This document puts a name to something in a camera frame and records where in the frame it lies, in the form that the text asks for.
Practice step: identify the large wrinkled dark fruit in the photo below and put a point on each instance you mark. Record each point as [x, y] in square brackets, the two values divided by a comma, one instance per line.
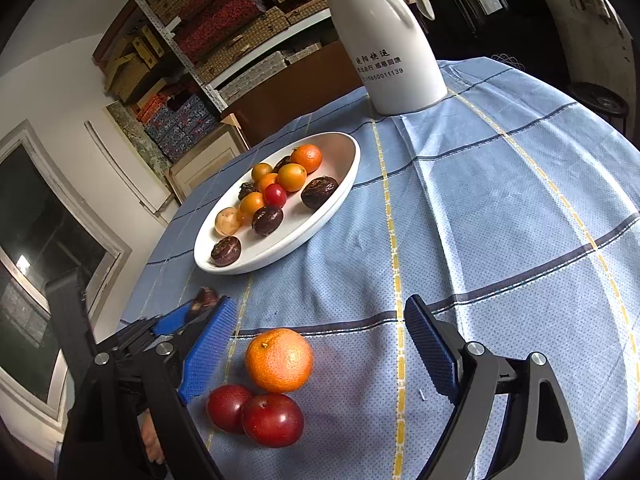
[319, 191]

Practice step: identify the pale yellow round fruit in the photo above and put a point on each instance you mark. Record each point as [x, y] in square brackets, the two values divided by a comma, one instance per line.
[228, 220]

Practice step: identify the small smooth orange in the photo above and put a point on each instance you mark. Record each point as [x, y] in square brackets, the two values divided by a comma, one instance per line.
[261, 171]
[267, 181]
[251, 203]
[291, 176]

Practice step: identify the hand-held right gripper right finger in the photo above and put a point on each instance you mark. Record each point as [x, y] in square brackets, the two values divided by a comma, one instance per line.
[432, 350]

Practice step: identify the shelf of boxes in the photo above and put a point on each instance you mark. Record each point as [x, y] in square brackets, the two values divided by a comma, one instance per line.
[225, 15]

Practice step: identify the mandarin with green stem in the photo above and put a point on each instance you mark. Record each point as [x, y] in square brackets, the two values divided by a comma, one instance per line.
[306, 157]

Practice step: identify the red plum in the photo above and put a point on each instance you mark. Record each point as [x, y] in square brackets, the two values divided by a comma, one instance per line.
[225, 407]
[272, 419]

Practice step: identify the white oval plate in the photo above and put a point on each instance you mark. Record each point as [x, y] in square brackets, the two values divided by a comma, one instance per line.
[300, 230]

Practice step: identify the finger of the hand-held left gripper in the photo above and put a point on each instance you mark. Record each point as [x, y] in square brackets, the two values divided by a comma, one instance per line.
[172, 319]

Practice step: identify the black round stool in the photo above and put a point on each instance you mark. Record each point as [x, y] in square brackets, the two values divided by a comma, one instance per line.
[597, 100]

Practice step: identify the large orange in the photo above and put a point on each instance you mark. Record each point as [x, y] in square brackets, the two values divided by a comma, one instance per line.
[279, 360]

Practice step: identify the blue checked tablecloth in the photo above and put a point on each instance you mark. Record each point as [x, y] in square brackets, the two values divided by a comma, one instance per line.
[475, 210]

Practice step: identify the dark brown fruit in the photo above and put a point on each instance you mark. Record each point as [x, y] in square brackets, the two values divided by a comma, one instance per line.
[205, 297]
[247, 190]
[226, 251]
[267, 220]
[281, 162]

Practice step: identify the green marbled board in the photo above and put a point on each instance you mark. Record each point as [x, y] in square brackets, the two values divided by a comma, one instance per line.
[135, 132]

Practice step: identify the light wooden frame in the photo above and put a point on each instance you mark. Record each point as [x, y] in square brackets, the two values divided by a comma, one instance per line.
[205, 160]

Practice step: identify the white metal shelf rack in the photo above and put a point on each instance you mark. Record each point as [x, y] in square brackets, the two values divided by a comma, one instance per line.
[185, 58]

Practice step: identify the brown cardboard box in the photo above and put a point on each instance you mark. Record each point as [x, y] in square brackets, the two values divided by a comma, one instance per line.
[300, 90]

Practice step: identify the white framed window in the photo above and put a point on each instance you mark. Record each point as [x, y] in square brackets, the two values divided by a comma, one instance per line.
[40, 220]

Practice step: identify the white thermos jug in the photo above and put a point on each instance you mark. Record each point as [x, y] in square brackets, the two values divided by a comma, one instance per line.
[390, 35]

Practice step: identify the red cherry tomato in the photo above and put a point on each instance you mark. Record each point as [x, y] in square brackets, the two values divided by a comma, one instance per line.
[275, 195]

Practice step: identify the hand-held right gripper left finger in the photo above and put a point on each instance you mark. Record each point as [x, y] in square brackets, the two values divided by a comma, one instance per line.
[210, 350]

